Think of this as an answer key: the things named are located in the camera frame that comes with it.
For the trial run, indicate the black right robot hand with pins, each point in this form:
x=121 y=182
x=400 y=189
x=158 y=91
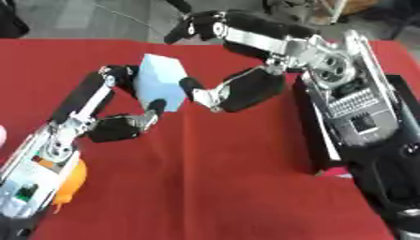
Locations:
x=257 y=84

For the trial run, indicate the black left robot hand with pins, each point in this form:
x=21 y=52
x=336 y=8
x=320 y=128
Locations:
x=82 y=97

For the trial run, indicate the light blue block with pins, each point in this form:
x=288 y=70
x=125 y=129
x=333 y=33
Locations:
x=158 y=78

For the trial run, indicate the black box white inside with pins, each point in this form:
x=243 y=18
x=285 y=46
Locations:
x=309 y=125

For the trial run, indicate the orange toy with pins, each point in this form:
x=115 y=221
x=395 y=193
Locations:
x=74 y=181

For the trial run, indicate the pink round object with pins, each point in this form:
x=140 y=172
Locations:
x=2 y=136

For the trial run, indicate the black bag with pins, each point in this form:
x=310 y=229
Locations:
x=10 y=18

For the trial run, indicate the black chair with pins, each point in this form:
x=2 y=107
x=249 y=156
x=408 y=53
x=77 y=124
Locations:
x=394 y=12

